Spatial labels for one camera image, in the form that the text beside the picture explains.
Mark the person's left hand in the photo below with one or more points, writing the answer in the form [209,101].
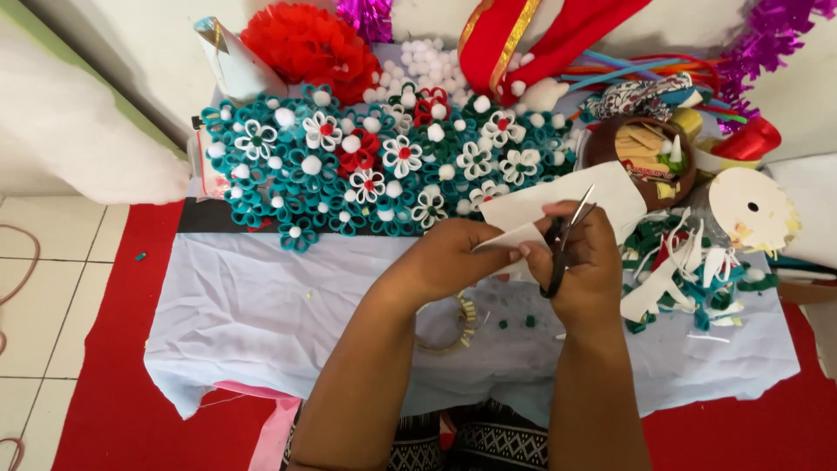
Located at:
[444,258]

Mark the person's right hand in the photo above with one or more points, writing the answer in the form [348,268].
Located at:
[592,275]

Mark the white felt sheet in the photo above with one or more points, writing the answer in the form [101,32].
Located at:
[588,190]

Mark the pile of felt scraps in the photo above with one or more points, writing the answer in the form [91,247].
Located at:
[686,275]

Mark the pile of felt flowers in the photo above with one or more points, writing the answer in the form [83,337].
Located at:
[366,163]

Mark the brown bowl with craft bits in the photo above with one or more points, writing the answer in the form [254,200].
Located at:
[644,157]

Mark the thin white felt strip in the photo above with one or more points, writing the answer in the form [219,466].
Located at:
[707,338]

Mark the round white card spool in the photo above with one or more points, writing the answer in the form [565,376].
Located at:
[752,208]

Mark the light blue table cloth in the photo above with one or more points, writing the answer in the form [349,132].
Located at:
[274,307]

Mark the yellow tape roll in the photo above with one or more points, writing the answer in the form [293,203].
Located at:
[686,121]

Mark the patterned cloth piece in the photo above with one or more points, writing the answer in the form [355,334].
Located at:
[637,97]

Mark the person's patterned black skirt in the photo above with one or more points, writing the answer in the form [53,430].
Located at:
[497,438]

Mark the pile of white pompoms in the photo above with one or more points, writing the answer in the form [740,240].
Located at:
[425,72]

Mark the shiny red ribbon roll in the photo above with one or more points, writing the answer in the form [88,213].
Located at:
[749,138]

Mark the bundle of coloured pipe cleaners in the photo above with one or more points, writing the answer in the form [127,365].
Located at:
[641,69]

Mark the red ribbon with gold stripe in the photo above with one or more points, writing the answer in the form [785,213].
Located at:
[497,46]

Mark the white fabric heap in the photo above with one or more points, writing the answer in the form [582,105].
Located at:
[804,196]

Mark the pink cloth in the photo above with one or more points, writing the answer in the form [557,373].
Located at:
[274,425]

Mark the red paper honeycomb ball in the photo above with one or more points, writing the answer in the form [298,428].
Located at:
[307,46]

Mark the purple tinsel garland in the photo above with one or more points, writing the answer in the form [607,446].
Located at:
[765,39]
[367,16]

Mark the clear plastic bag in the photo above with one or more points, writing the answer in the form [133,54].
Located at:
[204,167]

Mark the white paper cone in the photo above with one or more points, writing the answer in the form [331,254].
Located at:
[239,62]

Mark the red floor mat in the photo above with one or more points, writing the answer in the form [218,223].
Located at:
[124,392]

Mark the white fluffy batting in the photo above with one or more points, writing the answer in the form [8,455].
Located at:
[72,131]

